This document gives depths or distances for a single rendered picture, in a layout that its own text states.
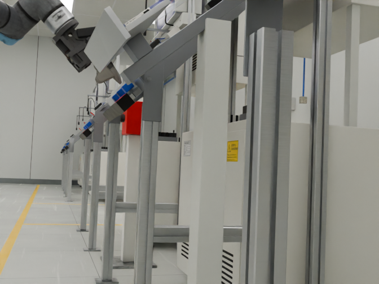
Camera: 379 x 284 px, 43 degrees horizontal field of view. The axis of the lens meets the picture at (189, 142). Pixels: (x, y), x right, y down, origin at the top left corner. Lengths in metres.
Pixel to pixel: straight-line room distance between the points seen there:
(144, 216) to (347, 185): 0.63
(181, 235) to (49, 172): 8.85
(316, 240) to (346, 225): 0.14
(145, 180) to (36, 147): 8.87
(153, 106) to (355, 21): 0.71
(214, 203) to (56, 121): 9.11
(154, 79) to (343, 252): 0.76
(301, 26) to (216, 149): 0.90
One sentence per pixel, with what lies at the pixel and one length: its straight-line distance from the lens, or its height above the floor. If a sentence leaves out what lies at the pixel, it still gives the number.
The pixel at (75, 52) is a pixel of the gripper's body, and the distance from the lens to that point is 1.34.
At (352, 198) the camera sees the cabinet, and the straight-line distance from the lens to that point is 1.52.
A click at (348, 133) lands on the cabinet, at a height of 0.60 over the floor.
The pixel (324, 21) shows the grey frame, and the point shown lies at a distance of 1.48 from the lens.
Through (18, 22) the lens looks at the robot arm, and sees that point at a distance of 1.39.
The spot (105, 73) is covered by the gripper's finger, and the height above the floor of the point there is 0.72.
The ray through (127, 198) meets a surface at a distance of 2.32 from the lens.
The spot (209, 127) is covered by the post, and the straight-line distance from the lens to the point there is 1.04.
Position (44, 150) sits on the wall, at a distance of 10.05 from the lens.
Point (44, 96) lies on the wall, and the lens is 10.14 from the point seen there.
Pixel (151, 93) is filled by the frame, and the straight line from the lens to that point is 1.24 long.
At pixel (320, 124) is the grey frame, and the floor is 0.62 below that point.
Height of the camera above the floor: 0.48
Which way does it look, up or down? 3 degrees up
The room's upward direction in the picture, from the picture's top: 2 degrees clockwise
